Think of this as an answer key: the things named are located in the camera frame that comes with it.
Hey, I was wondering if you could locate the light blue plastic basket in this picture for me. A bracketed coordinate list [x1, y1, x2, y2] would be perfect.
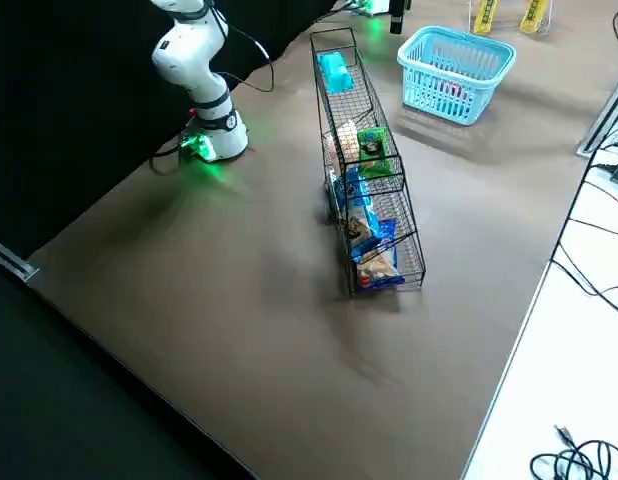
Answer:
[396, 25, 518, 127]

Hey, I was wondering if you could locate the yellow drink bottle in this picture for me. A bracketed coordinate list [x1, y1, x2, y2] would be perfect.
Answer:
[469, 0, 501, 35]
[517, 0, 551, 35]

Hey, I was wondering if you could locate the teal chips bag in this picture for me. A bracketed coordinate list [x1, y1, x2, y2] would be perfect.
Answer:
[316, 51, 354, 94]

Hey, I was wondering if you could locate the clear acrylic bottle tray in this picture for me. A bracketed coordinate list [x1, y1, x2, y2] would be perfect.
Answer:
[461, 0, 555, 37]

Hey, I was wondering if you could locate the green chips bag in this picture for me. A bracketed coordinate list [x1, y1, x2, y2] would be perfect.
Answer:
[356, 126, 396, 177]

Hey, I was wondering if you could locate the blue cookie bag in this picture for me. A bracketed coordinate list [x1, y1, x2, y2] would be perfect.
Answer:
[330, 167, 398, 256]

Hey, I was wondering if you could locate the blue and beige snack bag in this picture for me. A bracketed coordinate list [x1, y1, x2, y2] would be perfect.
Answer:
[355, 247, 407, 295]

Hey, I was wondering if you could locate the beige and white box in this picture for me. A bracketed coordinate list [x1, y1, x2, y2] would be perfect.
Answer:
[335, 121, 361, 162]

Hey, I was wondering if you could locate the white desk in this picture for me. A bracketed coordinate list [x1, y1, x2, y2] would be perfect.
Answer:
[461, 64, 618, 480]

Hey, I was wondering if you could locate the black usb plug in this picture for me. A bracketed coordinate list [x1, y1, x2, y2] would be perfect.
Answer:
[553, 424, 578, 449]

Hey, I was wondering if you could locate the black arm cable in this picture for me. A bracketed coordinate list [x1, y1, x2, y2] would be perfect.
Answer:
[203, 0, 276, 96]

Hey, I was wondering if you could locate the aluminium camera post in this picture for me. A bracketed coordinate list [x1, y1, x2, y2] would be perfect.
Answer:
[577, 74, 618, 157]

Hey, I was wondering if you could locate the black wire rack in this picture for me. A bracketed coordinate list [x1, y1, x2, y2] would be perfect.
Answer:
[308, 27, 429, 300]

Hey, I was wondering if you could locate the black base cable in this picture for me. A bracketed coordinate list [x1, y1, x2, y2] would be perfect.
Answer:
[148, 141, 191, 176]

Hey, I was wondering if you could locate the aluminium frame profile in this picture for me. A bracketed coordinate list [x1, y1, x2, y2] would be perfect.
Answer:
[0, 234, 41, 282]

